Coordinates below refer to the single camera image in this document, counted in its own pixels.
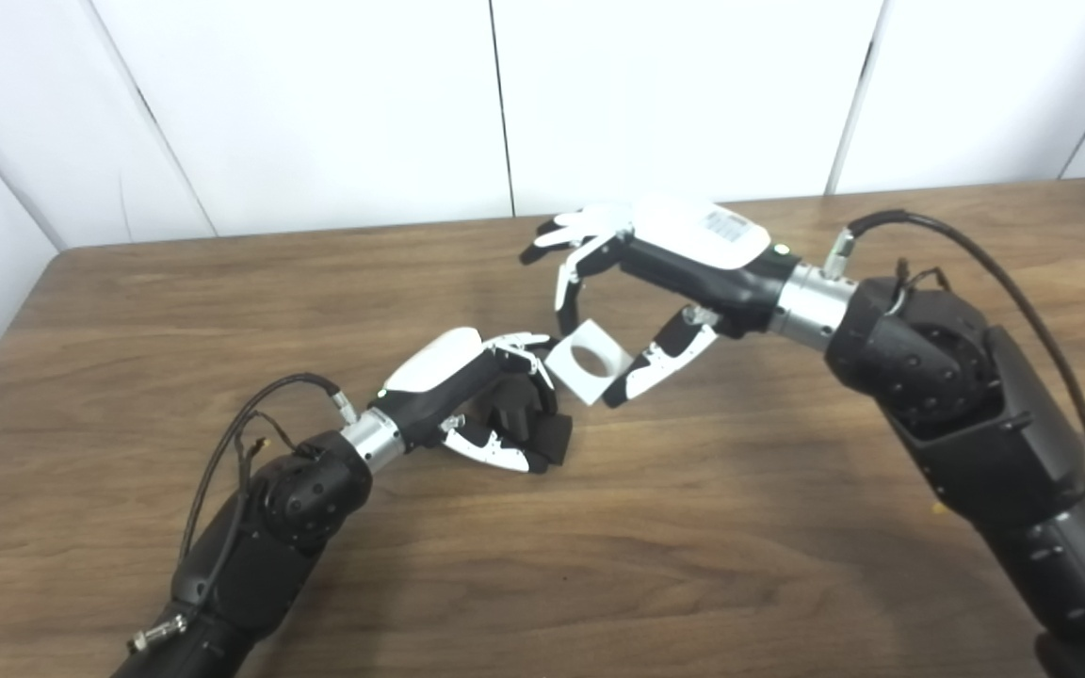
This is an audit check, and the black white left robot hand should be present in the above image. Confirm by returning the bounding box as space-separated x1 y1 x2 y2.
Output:
378 327 562 475

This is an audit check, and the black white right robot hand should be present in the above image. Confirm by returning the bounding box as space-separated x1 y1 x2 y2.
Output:
519 200 802 409

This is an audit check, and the white square piece with hole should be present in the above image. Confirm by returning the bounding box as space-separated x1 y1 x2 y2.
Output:
544 318 633 408

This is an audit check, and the black peg with square base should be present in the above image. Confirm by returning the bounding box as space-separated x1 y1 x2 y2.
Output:
467 377 575 472

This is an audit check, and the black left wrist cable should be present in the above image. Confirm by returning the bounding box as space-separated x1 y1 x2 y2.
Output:
126 373 360 655

